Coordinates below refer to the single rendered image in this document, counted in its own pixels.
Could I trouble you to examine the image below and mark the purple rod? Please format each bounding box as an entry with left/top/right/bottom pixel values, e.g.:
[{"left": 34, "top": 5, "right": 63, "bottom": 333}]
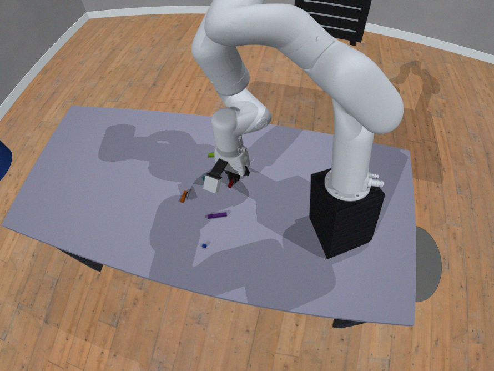
[{"left": 208, "top": 212, "right": 227, "bottom": 219}]

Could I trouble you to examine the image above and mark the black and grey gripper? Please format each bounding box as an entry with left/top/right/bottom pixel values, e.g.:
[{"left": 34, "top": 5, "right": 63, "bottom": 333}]
[{"left": 214, "top": 145, "right": 250, "bottom": 183}]

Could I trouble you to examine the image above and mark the orange rod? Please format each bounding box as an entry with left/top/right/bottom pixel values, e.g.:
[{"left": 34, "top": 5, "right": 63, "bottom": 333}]
[{"left": 180, "top": 191, "right": 188, "bottom": 203}]

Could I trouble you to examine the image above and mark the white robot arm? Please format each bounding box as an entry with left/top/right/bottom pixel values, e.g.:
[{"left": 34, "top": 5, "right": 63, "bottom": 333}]
[{"left": 191, "top": 0, "right": 404, "bottom": 201}]

